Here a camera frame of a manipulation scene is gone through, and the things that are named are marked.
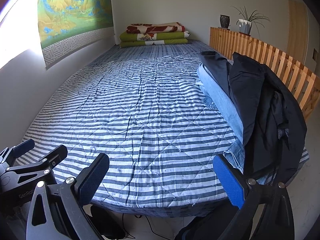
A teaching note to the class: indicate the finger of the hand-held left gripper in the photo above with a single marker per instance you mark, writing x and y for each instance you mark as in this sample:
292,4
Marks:
23,146
56,155

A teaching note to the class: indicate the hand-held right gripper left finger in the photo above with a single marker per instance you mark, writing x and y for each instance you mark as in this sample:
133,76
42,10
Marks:
92,177

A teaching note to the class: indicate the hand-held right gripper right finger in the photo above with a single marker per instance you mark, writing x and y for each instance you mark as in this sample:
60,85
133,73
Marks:
230,182

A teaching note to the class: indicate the black garment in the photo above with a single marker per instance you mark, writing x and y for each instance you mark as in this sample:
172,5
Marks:
280,110

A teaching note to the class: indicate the black jacket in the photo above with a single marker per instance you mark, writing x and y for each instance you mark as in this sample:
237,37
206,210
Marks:
255,92

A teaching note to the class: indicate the blue striped bed quilt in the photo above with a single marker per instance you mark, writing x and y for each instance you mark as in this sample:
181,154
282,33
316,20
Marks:
140,105

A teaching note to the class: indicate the light blue denim garment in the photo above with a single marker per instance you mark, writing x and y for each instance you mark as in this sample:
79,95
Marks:
220,92

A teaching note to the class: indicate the bright window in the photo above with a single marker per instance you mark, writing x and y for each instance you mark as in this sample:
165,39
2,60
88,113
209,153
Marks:
15,30

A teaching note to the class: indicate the navy garment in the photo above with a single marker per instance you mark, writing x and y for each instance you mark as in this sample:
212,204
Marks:
215,62

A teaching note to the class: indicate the folded green quilt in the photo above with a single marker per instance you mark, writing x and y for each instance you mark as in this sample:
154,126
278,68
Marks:
130,38

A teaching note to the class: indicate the potted plant in white pot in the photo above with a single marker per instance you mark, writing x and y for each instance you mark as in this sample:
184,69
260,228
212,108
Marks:
244,26

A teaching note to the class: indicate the folded red patterned blanket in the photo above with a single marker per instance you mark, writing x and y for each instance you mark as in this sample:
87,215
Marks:
155,28

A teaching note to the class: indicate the dark ceramic pot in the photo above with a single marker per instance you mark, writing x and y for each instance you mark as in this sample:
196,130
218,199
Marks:
225,21

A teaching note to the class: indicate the wooden door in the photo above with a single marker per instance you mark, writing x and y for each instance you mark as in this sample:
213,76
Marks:
297,30

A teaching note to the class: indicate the wooden slatted rail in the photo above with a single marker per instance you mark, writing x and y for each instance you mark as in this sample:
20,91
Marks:
275,52

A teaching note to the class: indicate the landscape wall poster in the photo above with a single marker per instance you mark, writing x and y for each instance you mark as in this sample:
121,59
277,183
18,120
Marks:
75,5

